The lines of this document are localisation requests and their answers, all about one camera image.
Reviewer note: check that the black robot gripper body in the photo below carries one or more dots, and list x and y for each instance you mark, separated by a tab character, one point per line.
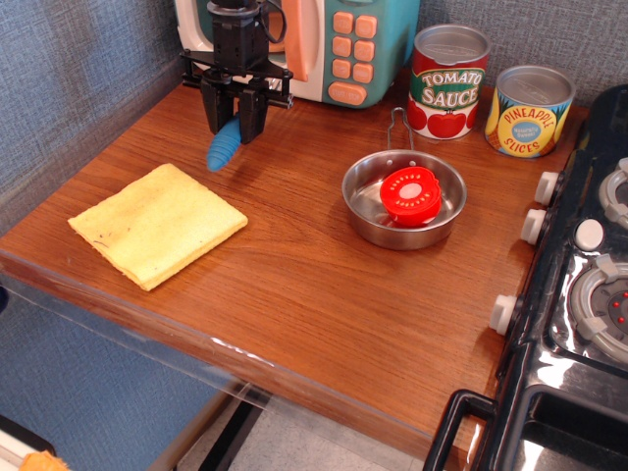
241	46

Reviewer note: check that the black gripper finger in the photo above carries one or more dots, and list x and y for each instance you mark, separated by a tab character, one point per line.
252	108
218	103

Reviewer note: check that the blue handled metal fork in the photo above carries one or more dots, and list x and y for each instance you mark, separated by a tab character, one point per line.
224	145

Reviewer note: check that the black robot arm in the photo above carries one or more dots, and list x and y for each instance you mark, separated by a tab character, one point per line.
237	79

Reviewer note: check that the teal toy microwave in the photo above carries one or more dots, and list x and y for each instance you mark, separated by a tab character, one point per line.
344	53

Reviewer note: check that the yellow folded cloth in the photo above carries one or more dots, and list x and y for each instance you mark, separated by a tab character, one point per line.
157	225

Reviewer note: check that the small steel pan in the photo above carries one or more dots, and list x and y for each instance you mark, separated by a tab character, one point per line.
361	185

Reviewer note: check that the red plastic tomato slice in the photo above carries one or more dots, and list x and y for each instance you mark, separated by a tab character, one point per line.
412	196

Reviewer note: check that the tomato sauce can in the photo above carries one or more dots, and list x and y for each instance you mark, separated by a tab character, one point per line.
447	75

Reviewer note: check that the pineapple slices can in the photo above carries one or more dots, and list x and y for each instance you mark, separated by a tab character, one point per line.
529	110

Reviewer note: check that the white stove knob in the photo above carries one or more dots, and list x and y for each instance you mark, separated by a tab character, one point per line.
546	187
502	313
532	225

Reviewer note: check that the orange object at corner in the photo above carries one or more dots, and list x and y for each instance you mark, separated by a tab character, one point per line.
43	461

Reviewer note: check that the black toy stove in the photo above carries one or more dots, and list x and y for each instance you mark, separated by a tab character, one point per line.
561	401

